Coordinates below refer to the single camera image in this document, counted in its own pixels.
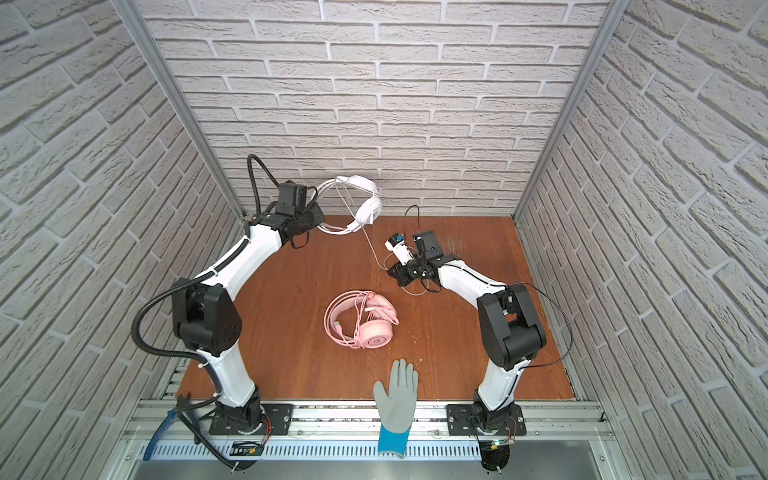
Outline grey white headphone cable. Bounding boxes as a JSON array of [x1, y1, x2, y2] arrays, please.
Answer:
[[332, 179, 430, 297]]

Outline white headphones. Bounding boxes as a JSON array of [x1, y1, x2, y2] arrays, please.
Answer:
[[317, 175, 383, 236]]

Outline pink headphones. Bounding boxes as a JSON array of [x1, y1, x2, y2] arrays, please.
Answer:
[[323, 290, 399, 350]]

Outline pink headphone cable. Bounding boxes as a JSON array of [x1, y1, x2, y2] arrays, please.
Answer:
[[332, 293, 385, 343]]

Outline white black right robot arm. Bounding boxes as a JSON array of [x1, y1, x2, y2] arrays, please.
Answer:
[[385, 231, 547, 430]]

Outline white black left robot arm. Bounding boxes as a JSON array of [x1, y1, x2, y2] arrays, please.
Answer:
[[171, 202, 324, 417]]

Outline grey blue work glove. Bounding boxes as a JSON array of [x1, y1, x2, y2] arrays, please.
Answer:
[[373, 359, 419, 458]]

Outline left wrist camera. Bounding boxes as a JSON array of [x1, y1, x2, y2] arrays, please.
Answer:
[[274, 181, 308, 217]]

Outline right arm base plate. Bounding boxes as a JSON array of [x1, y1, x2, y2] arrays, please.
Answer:
[[446, 402, 527, 437]]

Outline black corrugated cable conduit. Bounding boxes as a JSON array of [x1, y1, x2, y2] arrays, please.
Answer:
[[130, 153, 283, 397]]

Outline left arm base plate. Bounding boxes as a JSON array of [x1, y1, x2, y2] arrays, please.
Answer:
[[209, 403, 294, 436]]

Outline aluminium corner post left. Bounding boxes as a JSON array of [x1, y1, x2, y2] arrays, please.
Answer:
[[113, 0, 246, 220]]

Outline aluminium corner post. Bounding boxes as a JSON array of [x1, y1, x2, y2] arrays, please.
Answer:
[[113, 0, 246, 220], [510, 0, 631, 221]]

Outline blue cable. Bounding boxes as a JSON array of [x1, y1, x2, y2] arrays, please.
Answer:
[[142, 410, 178, 462]]

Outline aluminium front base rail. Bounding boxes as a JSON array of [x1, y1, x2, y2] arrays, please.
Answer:
[[101, 400, 629, 479]]

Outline aluminium corner post right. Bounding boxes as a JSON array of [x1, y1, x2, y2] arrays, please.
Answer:
[[510, 0, 631, 221]]

